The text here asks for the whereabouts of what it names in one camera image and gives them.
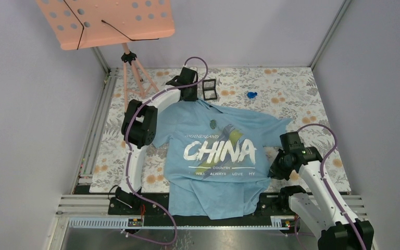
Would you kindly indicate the small blue plastic piece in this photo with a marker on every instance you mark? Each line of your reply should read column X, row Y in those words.
column 251, row 95

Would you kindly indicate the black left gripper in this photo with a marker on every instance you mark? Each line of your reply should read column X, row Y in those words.
column 194, row 97

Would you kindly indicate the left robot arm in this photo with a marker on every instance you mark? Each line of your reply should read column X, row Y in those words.
column 139, row 129

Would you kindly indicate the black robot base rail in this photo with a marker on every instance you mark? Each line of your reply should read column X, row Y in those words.
column 214, row 205

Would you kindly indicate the black square brooch box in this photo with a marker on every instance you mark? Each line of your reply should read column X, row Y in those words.
column 209, row 90

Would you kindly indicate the slotted white cable duct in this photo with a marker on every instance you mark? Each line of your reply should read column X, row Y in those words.
column 251, row 222

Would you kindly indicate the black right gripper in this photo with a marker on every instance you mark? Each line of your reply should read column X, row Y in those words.
column 274, row 172

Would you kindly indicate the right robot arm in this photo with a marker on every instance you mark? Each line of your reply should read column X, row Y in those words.
column 329, row 217

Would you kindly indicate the light blue printed t-shirt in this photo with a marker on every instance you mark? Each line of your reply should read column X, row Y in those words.
column 231, row 157

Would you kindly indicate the round white-backed brooch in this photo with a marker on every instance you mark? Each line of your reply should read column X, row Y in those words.
column 213, row 124

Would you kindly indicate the pink music stand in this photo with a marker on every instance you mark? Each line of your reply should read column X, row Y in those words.
column 87, row 24

